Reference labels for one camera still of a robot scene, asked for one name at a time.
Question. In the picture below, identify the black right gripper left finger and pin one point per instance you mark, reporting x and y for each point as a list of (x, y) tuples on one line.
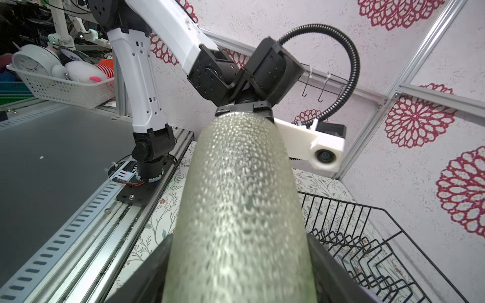
[(147, 283)]

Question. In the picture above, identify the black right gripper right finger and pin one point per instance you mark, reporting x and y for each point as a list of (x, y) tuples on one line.
[(332, 282)]

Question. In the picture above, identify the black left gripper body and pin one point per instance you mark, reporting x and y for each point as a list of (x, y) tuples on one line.
[(264, 81)]

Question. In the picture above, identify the black wire dish rack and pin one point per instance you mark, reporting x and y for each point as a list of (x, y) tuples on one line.
[(375, 251)]

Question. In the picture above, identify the pale frosted green cup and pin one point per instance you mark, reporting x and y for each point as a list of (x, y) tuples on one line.
[(240, 235)]

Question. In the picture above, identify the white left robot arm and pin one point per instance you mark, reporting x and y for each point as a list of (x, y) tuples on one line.
[(211, 72)]

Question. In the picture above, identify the white plastic basket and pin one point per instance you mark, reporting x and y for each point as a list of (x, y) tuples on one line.
[(86, 95)]

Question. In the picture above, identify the black wire wall hanger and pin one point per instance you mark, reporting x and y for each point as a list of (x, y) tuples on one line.
[(324, 82)]

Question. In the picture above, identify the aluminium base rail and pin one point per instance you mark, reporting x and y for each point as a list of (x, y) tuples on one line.
[(82, 259)]

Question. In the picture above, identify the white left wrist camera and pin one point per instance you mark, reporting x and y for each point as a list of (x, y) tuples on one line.
[(322, 151)]

